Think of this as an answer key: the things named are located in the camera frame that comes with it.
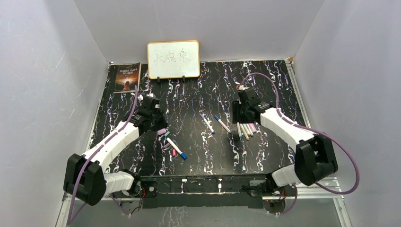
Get pink highlighter cap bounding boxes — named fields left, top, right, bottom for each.
left=157, top=128, right=167, bottom=136

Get white marker dark grey cap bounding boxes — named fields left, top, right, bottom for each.
left=236, top=122, right=242, bottom=140

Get pink highlighter body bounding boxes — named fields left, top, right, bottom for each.
left=248, top=123, right=257, bottom=134

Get white marker dark blue cap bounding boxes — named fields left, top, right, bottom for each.
left=166, top=137, right=187, bottom=160

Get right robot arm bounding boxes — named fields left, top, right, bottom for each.
left=232, top=86, right=338, bottom=196

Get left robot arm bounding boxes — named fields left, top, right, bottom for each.
left=63, top=96, right=168, bottom=206

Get book three days to see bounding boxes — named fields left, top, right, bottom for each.
left=114, top=62, right=141, bottom=93

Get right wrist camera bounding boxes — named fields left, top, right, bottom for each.
left=238, top=85, right=250, bottom=92

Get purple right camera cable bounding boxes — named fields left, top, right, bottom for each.
left=239, top=72, right=360, bottom=195

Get small whiteboard orange frame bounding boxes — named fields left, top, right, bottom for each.
left=147, top=40, right=200, bottom=79

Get black base frame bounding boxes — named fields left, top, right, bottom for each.
left=125, top=174, right=298, bottom=210

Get aluminium rail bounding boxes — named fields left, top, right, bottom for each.
left=285, top=58, right=353, bottom=227

